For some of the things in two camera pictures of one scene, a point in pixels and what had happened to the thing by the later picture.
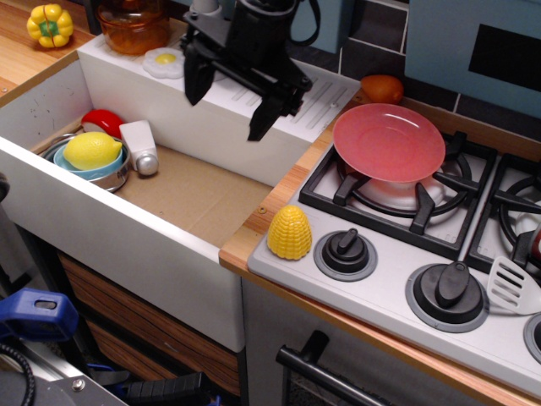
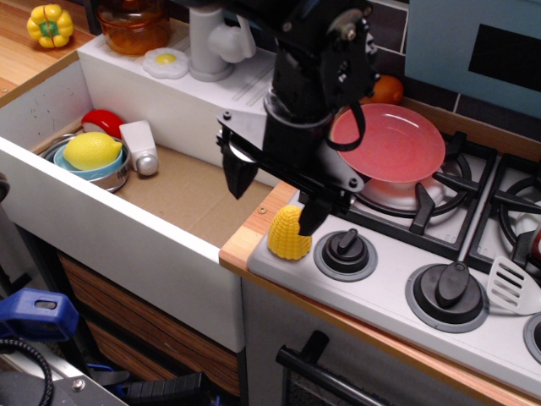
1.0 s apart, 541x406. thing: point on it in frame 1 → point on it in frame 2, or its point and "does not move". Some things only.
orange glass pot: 132,27 does not move
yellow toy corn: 289,235 does not move
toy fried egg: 166,63 does not move
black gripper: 254,45 → 297,151
